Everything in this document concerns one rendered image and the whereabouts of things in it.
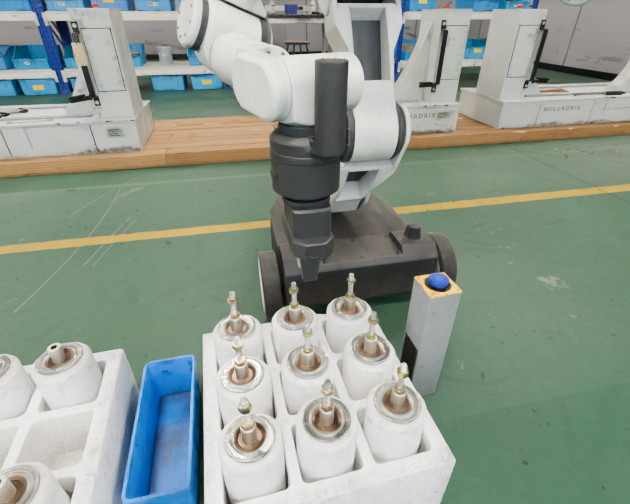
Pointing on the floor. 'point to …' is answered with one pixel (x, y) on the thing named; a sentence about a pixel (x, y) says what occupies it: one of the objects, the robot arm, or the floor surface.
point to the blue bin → (165, 436)
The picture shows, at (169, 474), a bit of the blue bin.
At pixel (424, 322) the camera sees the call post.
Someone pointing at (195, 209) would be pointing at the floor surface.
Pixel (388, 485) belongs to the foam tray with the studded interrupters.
